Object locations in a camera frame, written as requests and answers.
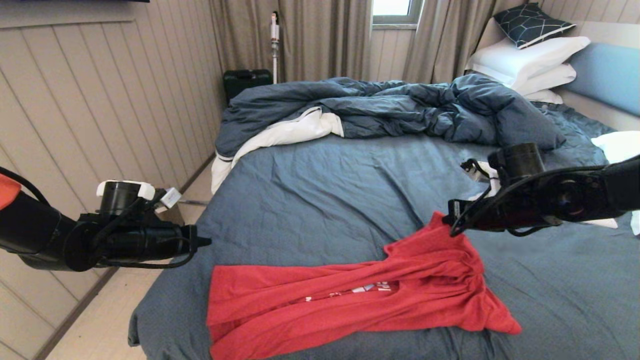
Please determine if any red printed t-shirt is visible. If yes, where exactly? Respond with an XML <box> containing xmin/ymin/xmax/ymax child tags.
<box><xmin>206</xmin><ymin>211</ymin><xmax>523</xmax><ymax>360</ymax></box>

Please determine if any flat white pillow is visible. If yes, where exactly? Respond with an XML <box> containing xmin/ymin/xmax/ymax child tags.
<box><xmin>522</xmin><ymin>90</ymin><xmax>563</xmax><ymax>105</ymax></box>

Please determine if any white pillow at bed edge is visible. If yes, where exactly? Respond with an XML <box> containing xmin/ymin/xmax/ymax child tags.
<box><xmin>591</xmin><ymin>131</ymin><xmax>640</xmax><ymax>236</ymax></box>

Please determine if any dark blue duvet white lining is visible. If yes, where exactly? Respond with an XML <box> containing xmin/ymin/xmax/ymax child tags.
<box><xmin>211</xmin><ymin>74</ymin><xmax>567</xmax><ymax>195</ymax></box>

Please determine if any medium white pillow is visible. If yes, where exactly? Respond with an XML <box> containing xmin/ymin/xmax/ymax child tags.
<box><xmin>510</xmin><ymin>63</ymin><xmax>577</xmax><ymax>97</ymax></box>

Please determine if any large white pillow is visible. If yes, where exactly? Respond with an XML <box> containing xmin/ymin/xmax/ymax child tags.
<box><xmin>465</xmin><ymin>36</ymin><xmax>591</xmax><ymax>89</ymax></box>

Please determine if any blue headboard cushion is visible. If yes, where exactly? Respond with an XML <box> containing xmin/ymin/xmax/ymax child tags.
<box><xmin>565</xmin><ymin>43</ymin><xmax>640</xmax><ymax>118</ymax></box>

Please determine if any black hard case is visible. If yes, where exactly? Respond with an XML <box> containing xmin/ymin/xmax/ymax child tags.
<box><xmin>223</xmin><ymin>69</ymin><xmax>273</xmax><ymax>106</ymax></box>

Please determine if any narrow beige curtain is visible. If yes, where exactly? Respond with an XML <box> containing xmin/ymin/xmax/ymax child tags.
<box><xmin>402</xmin><ymin>0</ymin><xmax>528</xmax><ymax>85</ymax></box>

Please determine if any dark geometric patterned cushion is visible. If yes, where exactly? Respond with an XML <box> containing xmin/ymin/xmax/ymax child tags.
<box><xmin>492</xmin><ymin>3</ymin><xmax>576</xmax><ymax>50</ymax></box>

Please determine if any beige headboard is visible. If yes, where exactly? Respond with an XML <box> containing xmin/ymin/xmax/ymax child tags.
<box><xmin>472</xmin><ymin>18</ymin><xmax>640</xmax><ymax>132</ymax></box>

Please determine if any wide beige curtain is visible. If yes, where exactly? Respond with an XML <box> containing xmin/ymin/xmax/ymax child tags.
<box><xmin>209</xmin><ymin>0</ymin><xmax>373</xmax><ymax>84</ymax></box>

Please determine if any white stick vacuum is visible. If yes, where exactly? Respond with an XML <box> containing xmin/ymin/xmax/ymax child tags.
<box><xmin>270</xmin><ymin>11</ymin><xmax>280</xmax><ymax>85</ymax></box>

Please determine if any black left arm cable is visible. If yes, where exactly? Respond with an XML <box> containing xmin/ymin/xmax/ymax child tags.
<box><xmin>0</xmin><ymin>167</ymin><xmax>198</xmax><ymax>270</ymax></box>

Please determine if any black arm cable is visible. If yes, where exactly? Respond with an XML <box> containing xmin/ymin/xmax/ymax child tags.
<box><xmin>449</xmin><ymin>150</ymin><xmax>640</xmax><ymax>238</ymax></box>
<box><xmin>0</xmin><ymin>167</ymin><xmax>198</xmax><ymax>270</ymax></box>

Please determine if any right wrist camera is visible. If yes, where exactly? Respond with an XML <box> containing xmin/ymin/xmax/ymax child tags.
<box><xmin>461</xmin><ymin>143</ymin><xmax>547</xmax><ymax>187</ymax></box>

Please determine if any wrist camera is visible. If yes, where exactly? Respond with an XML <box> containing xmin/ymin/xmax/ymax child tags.
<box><xmin>96</xmin><ymin>180</ymin><xmax>156</xmax><ymax>216</ymax></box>
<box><xmin>461</xmin><ymin>143</ymin><xmax>547</xmax><ymax>187</ymax></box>

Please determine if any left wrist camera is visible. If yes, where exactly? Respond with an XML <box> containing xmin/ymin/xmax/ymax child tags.
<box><xmin>96</xmin><ymin>180</ymin><xmax>156</xmax><ymax>216</ymax></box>

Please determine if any silver camera cable plug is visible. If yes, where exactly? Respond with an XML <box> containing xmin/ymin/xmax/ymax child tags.
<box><xmin>160</xmin><ymin>187</ymin><xmax>182</xmax><ymax>209</ymax></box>

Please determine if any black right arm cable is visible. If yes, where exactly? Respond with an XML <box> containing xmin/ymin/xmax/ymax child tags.
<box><xmin>449</xmin><ymin>150</ymin><xmax>640</xmax><ymax>238</ymax></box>

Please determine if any window with grey frame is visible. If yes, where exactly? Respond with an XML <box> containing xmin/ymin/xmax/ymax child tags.
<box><xmin>371</xmin><ymin>0</ymin><xmax>423</xmax><ymax>30</ymax></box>

